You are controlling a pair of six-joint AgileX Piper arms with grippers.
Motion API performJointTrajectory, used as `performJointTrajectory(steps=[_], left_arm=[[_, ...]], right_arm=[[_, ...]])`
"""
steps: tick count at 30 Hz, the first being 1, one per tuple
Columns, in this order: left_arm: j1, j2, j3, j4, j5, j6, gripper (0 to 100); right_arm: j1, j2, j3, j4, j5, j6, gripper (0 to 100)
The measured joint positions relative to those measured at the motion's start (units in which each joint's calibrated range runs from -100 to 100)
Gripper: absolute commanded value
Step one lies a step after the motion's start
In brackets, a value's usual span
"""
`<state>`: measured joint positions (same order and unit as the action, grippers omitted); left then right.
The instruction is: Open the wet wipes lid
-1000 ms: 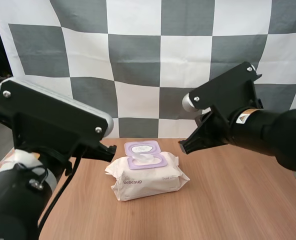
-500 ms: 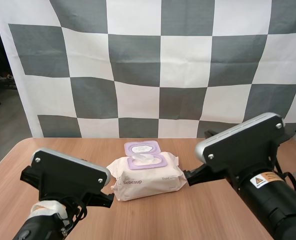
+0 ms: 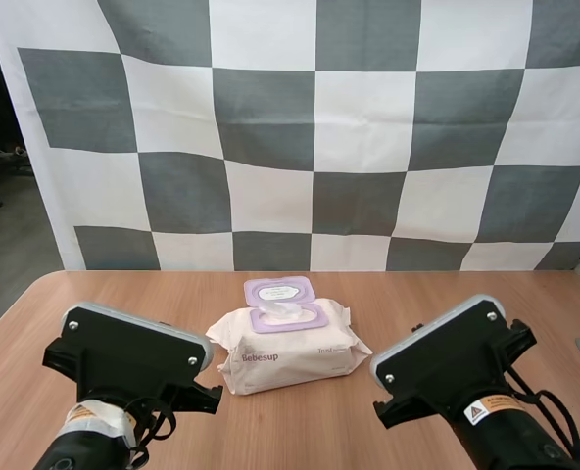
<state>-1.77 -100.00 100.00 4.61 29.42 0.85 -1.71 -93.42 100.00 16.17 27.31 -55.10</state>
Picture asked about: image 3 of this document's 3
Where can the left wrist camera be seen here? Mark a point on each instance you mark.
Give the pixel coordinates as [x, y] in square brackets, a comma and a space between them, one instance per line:
[128, 345]

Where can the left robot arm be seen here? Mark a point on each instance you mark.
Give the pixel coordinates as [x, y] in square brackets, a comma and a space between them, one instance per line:
[82, 443]

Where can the white wet wipes pack, lilac lid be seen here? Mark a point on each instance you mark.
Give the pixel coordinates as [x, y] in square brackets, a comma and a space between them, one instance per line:
[290, 355]

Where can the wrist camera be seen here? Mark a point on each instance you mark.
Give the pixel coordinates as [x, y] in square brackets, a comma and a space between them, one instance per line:
[447, 350]
[128, 345]

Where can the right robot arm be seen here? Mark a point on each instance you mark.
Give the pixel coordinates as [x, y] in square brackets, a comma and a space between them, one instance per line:
[510, 431]

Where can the checked cloth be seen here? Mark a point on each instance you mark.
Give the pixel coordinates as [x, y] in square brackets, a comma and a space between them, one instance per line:
[270, 122]

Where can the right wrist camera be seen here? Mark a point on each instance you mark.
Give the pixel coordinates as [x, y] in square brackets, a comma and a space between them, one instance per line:
[447, 350]

